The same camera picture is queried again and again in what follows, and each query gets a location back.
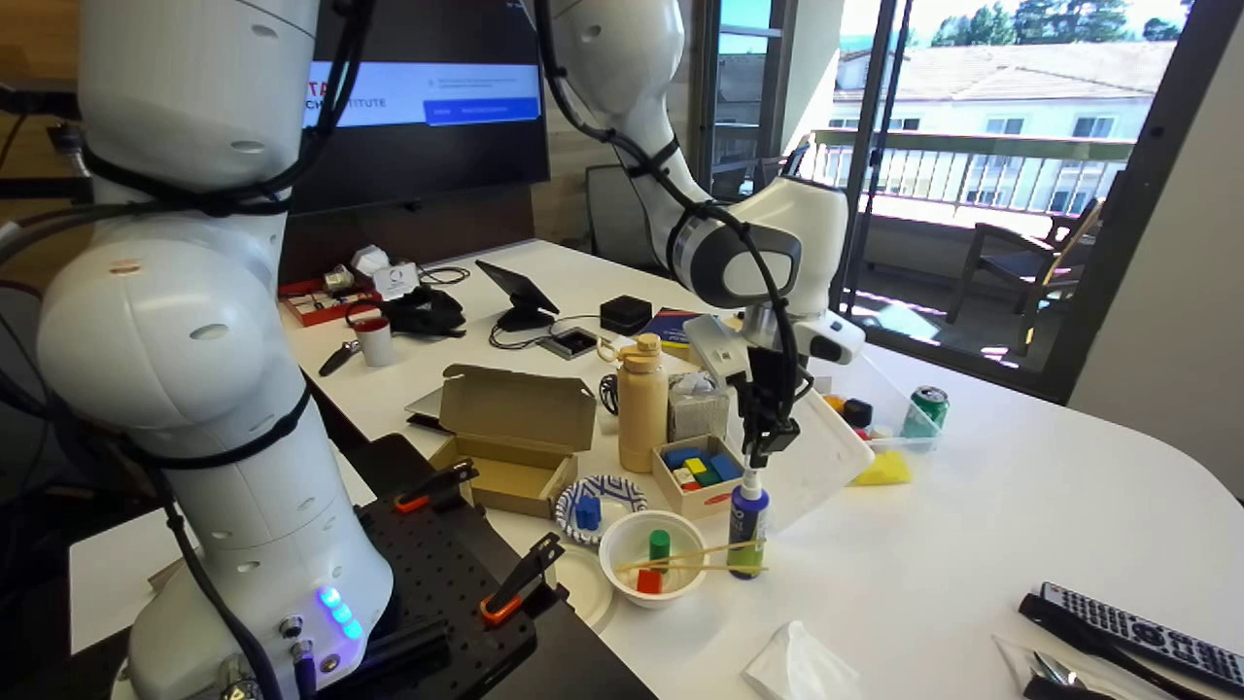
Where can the white folded napkin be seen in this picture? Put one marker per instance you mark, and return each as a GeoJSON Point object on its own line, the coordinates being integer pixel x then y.
{"type": "Point", "coordinates": [802, 663]}

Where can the small bottle with blue collar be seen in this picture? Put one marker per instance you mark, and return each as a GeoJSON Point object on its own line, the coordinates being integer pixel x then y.
{"type": "Point", "coordinates": [747, 537]}

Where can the cream plastic bottle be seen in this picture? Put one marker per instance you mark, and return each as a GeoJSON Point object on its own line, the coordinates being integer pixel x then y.
{"type": "Point", "coordinates": [643, 409]}

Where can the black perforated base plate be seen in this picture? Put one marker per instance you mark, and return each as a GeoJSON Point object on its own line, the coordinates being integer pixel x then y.
{"type": "Point", "coordinates": [441, 568]}

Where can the white bowl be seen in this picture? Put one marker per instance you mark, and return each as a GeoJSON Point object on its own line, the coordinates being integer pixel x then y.
{"type": "Point", "coordinates": [655, 576]}

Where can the dark smartphone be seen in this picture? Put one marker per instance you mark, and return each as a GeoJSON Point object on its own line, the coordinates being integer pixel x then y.
{"type": "Point", "coordinates": [570, 345]}

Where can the black clamp with orange grip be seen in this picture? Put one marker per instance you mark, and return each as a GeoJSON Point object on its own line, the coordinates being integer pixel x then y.
{"type": "Point", "coordinates": [522, 582]}
{"type": "Point", "coordinates": [432, 486]}

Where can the small black box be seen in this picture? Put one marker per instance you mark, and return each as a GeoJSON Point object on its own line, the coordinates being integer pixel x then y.
{"type": "Point", "coordinates": [628, 313]}

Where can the black bar stand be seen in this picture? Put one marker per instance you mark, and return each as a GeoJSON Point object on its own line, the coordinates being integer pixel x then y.
{"type": "Point", "coordinates": [42, 99]}

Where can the black tablet stand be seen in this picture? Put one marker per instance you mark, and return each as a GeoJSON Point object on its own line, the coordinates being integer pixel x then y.
{"type": "Point", "coordinates": [518, 297]}

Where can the dark office chair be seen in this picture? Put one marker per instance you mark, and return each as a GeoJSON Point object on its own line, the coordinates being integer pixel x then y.
{"type": "Point", "coordinates": [615, 218]}

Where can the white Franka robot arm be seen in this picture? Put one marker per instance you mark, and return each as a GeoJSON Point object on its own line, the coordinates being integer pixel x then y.
{"type": "Point", "coordinates": [170, 335]}

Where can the white cup with red band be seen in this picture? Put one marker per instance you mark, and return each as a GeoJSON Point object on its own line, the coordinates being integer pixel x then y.
{"type": "Point", "coordinates": [377, 340]}

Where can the small orange block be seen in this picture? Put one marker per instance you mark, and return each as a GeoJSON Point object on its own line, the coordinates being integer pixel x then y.
{"type": "Point", "coordinates": [834, 402]}

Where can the green block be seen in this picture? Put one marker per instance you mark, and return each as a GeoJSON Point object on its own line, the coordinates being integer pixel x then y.
{"type": "Point", "coordinates": [659, 546]}

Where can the yellow sponge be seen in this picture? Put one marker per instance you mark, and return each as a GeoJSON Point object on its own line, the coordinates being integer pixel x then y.
{"type": "Point", "coordinates": [883, 467]}

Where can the red flat box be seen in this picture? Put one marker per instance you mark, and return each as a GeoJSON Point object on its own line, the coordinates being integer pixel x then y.
{"type": "Point", "coordinates": [323, 305]}

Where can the black cube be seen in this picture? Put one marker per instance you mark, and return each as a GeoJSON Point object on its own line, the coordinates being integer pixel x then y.
{"type": "Point", "coordinates": [856, 412]}

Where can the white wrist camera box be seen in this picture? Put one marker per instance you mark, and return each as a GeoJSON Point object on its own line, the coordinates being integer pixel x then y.
{"type": "Point", "coordinates": [717, 353]}

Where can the white crumpled cloth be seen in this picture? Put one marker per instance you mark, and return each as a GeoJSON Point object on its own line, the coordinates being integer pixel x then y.
{"type": "Point", "coordinates": [389, 272]}

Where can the thin wooden stick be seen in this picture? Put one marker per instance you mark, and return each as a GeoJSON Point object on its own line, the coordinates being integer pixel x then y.
{"type": "Point", "coordinates": [693, 559]}

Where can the balcony railing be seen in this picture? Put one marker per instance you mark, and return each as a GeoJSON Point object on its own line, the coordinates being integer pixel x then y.
{"type": "Point", "coordinates": [973, 162]}

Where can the brown outdoor chair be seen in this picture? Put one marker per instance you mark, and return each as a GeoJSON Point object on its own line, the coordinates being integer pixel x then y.
{"type": "Point", "coordinates": [1024, 265]}

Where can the black pouch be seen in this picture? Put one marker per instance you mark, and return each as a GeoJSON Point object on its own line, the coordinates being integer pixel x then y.
{"type": "Point", "coordinates": [424, 313]}

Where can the small clear bottle lid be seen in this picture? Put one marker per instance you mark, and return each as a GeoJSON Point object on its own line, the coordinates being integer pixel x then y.
{"type": "Point", "coordinates": [752, 484]}

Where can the translucent plastic bin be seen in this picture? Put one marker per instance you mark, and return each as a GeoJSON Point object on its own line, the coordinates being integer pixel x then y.
{"type": "Point", "coordinates": [822, 449]}

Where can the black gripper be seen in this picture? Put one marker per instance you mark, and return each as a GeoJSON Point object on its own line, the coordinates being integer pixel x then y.
{"type": "Point", "coordinates": [770, 384]}

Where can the wooden tray of coloured blocks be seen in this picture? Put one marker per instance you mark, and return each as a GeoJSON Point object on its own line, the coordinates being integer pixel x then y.
{"type": "Point", "coordinates": [700, 467]}

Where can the green drink can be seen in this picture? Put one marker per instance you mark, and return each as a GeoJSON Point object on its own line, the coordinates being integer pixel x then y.
{"type": "Point", "coordinates": [927, 412]}

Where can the red block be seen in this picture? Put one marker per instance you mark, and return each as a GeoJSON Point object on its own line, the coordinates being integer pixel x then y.
{"type": "Point", "coordinates": [653, 582]}

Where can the open brown cardboard box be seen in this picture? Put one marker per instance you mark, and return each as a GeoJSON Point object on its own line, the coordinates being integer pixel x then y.
{"type": "Point", "coordinates": [515, 432]}

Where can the black marker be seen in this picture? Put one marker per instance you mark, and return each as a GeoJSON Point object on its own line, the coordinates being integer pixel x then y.
{"type": "Point", "coordinates": [340, 358]}

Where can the grey square container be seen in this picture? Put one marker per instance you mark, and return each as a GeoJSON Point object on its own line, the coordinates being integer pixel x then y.
{"type": "Point", "coordinates": [700, 409]}

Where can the small white plate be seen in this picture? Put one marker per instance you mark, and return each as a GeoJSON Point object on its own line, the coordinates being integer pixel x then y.
{"type": "Point", "coordinates": [585, 590]}

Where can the blue flat book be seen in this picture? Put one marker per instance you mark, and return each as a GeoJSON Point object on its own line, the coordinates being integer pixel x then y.
{"type": "Point", "coordinates": [671, 324]}

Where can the blue patterned plate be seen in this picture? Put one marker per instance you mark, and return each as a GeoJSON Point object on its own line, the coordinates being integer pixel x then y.
{"type": "Point", "coordinates": [623, 492]}

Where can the black white patterned strip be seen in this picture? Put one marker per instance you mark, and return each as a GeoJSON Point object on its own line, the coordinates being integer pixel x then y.
{"type": "Point", "coordinates": [1141, 634]}

